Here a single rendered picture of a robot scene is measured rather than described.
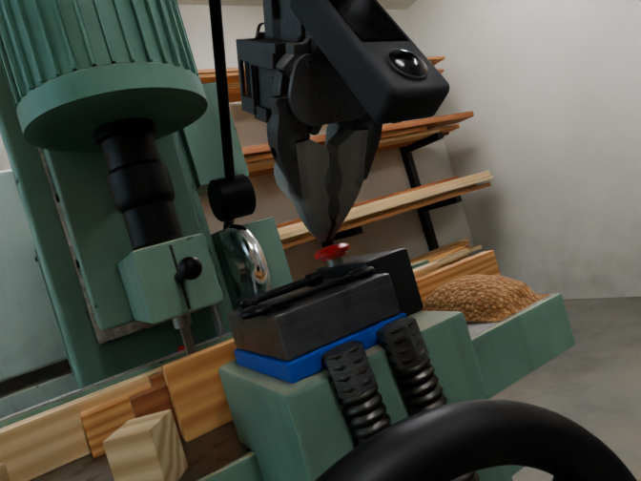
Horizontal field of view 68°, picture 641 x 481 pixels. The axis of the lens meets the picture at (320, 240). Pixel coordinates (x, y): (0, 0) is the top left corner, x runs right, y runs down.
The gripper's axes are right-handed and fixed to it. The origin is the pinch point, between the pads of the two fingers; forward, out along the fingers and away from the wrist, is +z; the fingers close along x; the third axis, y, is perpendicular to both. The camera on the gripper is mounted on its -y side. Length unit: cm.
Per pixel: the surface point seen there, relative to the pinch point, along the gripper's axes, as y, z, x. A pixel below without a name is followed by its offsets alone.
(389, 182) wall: 244, 116, -222
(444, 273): 9.3, 17.2, -25.0
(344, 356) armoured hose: -11.8, 1.0, 7.1
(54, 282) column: 32.5, 14.8, 19.8
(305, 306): -8.2, -0.2, 7.3
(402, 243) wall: 218, 159, -216
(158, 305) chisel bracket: 9.8, 8.2, 12.2
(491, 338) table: -6.3, 13.2, -14.5
